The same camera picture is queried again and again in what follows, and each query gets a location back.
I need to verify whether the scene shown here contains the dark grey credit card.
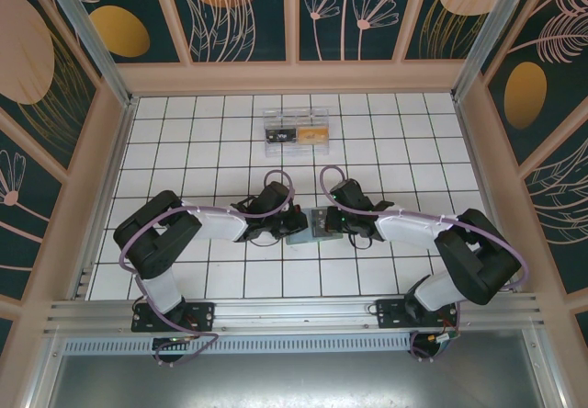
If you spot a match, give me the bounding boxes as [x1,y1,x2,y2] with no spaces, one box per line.
[310,206,339,239]

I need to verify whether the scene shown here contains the clear cassette case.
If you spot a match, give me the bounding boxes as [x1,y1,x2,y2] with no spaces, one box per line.
[283,205,345,246]

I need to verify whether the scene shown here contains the gold credit card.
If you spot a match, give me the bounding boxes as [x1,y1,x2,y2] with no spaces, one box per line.
[296,125,329,145]

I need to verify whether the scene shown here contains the black credit card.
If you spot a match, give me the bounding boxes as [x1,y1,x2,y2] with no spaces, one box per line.
[266,126,298,146]

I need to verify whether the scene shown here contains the clear acrylic organizer box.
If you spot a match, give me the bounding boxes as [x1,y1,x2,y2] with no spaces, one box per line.
[262,108,332,159]

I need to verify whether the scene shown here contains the grey metal sheet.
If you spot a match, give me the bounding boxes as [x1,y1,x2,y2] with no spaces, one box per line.
[27,327,566,408]

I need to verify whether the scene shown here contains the small controller board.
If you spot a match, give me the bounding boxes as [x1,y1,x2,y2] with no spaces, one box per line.
[426,328,461,348]

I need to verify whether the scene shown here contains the wide aluminium mounting rail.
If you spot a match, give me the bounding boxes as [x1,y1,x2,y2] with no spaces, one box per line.
[43,291,546,335]

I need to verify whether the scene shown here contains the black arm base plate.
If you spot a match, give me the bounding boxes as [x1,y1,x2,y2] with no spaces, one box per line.
[375,298,460,331]
[131,300,217,334]

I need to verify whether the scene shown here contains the slotted grey cable duct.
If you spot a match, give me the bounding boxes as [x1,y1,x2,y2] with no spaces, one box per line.
[62,336,414,355]

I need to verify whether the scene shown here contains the aluminium side rail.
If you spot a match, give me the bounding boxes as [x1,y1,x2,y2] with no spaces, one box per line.
[68,96,139,301]
[452,99,520,292]

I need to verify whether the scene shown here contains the wall panel pink flowers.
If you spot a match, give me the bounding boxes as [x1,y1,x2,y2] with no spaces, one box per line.
[296,0,422,63]

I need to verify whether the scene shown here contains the wall panel gold oval feathers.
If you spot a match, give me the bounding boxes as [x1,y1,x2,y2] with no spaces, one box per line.
[480,0,588,165]

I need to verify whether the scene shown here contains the wall panel pink leaves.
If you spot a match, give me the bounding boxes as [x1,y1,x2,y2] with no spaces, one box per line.
[518,118,588,297]

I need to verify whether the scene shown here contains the aluminium frame post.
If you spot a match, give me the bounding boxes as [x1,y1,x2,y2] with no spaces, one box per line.
[39,0,140,108]
[451,0,550,104]

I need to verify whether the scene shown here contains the wall panel single flower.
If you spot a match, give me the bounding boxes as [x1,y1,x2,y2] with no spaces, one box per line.
[0,108,65,299]

